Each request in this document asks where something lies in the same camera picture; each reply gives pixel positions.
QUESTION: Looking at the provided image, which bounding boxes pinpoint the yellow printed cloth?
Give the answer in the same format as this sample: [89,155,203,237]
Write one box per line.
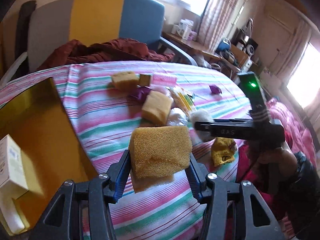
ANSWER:
[210,138,238,167]

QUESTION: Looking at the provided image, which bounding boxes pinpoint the large yellow sponge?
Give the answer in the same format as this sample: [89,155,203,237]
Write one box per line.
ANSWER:
[129,126,193,193]

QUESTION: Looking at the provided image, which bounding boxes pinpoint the yellow green snack bag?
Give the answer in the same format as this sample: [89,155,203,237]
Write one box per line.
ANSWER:
[169,86,196,117]

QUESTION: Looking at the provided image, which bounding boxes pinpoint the yellow sponge block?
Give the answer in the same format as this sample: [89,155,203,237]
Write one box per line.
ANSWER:
[141,90,173,126]

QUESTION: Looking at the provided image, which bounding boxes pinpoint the purple snack packet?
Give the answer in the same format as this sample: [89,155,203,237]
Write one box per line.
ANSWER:
[129,86,152,103]

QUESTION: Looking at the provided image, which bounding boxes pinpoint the small green gold box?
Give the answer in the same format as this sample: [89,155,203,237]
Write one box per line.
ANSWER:
[138,74,152,87]

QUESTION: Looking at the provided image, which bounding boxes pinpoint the white plastic bag bundle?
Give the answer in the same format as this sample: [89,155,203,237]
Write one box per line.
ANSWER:
[166,107,188,126]

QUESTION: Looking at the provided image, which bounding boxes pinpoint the right hand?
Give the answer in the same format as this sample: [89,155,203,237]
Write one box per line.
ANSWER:
[247,141,297,194]

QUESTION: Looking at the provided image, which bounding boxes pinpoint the pink quilt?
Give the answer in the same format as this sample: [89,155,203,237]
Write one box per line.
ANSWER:
[266,98,316,166]

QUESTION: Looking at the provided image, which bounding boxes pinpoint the small purple packet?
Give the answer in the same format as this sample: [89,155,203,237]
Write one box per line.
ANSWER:
[209,85,222,95]

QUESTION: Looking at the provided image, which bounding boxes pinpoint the gold metal tin tray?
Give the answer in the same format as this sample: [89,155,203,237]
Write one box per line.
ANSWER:
[1,78,98,231]

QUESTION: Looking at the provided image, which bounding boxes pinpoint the wooden desk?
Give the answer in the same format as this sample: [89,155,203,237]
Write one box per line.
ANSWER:
[162,31,242,74]

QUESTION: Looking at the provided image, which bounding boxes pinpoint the black jacket sleeve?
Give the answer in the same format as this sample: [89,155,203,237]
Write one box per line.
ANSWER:
[276,152,319,239]

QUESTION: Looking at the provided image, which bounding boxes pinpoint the striped bed cloth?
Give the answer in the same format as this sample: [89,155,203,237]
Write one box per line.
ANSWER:
[1,62,250,239]

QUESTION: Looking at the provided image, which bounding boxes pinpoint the white cardboard box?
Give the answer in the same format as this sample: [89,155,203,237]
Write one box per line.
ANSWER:
[1,135,29,234]

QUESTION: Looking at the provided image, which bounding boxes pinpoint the window curtain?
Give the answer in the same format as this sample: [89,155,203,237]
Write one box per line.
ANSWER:
[197,0,252,53]

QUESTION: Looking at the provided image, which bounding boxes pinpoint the white containers on desk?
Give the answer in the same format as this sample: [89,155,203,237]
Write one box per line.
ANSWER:
[171,19,197,41]

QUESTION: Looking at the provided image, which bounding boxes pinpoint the dark red garment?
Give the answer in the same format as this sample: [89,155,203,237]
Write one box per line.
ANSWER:
[37,38,175,70]

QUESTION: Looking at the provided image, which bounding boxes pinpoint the grey yellow blue chair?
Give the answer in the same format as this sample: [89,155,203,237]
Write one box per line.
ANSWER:
[1,0,196,87]

